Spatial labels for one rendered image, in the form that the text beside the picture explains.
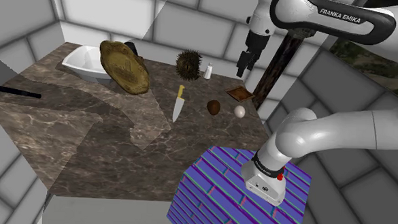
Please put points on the purple striped robot stand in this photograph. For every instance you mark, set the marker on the purple striped robot stand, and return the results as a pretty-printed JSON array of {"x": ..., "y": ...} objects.
[{"x": 216, "y": 198}]

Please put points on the white egg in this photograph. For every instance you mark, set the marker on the white egg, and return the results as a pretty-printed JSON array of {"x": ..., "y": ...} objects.
[{"x": 239, "y": 111}]

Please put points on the black rod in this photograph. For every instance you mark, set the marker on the black rod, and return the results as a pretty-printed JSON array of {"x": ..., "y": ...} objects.
[{"x": 19, "y": 92}]

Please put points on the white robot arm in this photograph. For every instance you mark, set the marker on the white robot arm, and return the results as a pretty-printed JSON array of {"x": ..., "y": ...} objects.
[{"x": 321, "y": 132}]

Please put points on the window with dark wooden frame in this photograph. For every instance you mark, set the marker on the window with dark wooden frame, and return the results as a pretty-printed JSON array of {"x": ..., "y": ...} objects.
[{"x": 370, "y": 64}]

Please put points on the brown square wooden tray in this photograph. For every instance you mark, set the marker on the brown square wooden tray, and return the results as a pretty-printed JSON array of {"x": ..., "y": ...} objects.
[{"x": 240, "y": 93}]

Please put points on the small black object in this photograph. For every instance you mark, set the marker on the small black object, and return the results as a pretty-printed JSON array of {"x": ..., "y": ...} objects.
[{"x": 132, "y": 48}]

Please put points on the dark spiky ball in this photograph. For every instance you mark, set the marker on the dark spiky ball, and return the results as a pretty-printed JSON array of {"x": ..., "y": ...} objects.
[{"x": 188, "y": 65}]

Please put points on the white sink basin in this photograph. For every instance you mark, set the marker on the white sink basin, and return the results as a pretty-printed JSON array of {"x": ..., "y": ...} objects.
[{"x": 83, "y": 62}]

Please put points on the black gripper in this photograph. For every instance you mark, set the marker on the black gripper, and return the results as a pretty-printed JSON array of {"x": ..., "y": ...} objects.
[{"x": 257, "y": 42}]

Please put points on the white salt shaker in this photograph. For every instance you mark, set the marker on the white salt shaker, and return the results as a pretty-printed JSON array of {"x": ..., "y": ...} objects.
[{"x": 208, "y": 72}]

